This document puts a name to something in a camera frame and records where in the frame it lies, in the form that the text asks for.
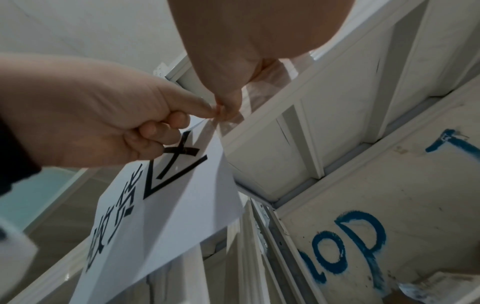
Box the person's left hand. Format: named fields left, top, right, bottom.
left=0, top=53, right=223, bottom=170

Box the person's right hand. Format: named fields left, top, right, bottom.
left=166, top=0, right=355, bottom=122

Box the clear adhesive tape strip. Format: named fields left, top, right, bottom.
left=210, top=58, right=299, bottom=131

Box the white paper sign black print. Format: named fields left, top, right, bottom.
left=69, top=118, right=245, bottom=304

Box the light blue panel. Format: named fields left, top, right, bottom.
left=0, top=166, right=89, bottom=236

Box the white wrist-worn device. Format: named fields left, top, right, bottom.
left=0, top=216, right=39, bottom=299

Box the wooden board with blue writing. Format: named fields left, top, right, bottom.
left=276, top=79, right=480, bottom=304

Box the clear plastic packet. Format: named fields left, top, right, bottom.
left=396, top=271, right=480, bottom=304

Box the white panelled door frame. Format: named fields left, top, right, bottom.
left=153, top=0, right=480, bottom=209

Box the grey metal rail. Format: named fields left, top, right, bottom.
left=250, top=196, right=314, bottom=304

